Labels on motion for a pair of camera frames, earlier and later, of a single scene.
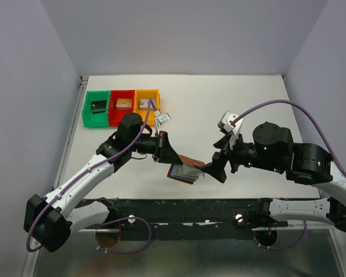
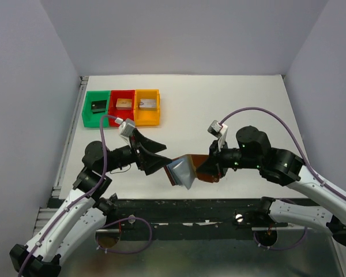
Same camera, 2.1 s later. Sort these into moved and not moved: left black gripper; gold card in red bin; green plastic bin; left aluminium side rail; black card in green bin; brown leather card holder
Moved: brown leather card holder; left black gripper
Not moved: gold card in red bin; left aluminium side rail; green plastic bin; black card in green bin
